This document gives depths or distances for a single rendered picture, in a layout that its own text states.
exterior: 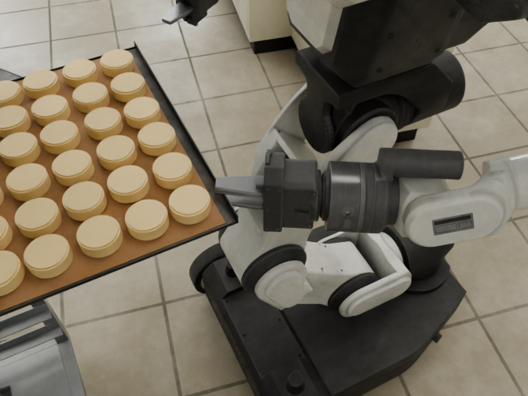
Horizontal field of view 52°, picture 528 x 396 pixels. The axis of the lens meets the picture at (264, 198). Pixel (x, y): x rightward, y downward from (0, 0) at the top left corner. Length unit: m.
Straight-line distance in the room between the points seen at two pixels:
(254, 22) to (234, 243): 1.48
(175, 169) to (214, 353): 0.99
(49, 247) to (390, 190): 0.40
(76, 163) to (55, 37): 2.11
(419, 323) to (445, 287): 0.14
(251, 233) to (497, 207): 0.52
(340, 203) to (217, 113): 1.63
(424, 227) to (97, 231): 0.38
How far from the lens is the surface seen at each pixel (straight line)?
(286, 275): 1.04
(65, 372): 1.51
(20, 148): 0.78
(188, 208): 0.65
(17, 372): 1.56
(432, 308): 1.55
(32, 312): 1.40
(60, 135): 0.78
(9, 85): 0.89
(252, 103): 2.27
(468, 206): 0.65
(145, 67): 0.89
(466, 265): 1.86
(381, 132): 0.88
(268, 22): 2.43
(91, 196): 0.69
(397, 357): 1.46
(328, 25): 0.72
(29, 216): 0.69
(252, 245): 1.03
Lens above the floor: 1.48
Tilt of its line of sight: 51 degrees down
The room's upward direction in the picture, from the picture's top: straight up
